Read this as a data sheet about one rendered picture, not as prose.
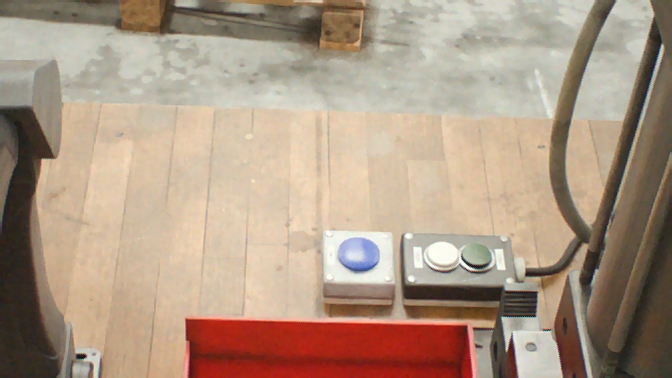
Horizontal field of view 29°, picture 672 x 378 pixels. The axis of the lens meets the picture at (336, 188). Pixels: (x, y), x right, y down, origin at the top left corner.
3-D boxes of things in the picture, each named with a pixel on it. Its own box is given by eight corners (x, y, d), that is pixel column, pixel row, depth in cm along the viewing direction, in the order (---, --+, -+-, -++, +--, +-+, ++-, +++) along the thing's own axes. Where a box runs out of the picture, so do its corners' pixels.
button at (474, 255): (457, 255, 123) (460, 241, 122) (487, 256, 124) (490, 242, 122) (460, 278, 121) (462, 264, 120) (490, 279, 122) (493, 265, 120)
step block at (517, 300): (489, 346, 118) (503, 282, 112) (521, 346, 118) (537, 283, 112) (496, 404, 114) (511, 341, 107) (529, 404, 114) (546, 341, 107)
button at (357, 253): (336, 248, 123) (337, 234, 122) (378, 249, 123) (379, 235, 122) (336, 280, 120) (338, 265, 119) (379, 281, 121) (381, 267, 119)
